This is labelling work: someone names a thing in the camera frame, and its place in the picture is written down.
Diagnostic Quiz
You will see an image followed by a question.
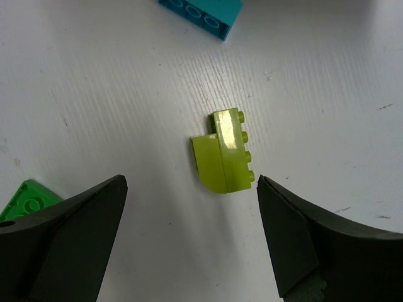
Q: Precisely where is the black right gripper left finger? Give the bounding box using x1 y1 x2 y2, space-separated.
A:
1 175 127 301

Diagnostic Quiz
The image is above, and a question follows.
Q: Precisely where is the lime curved lego assembly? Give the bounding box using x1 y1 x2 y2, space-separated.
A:
191 108 255 194

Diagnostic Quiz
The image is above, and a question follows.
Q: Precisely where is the long teal lego brick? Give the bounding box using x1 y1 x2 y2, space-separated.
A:
158 0 243 41

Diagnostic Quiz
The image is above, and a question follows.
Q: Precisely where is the dark green long lego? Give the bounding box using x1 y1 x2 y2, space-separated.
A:
1 179 63 222

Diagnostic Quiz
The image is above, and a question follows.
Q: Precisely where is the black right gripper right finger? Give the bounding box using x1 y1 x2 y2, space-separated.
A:
257 176 402 301

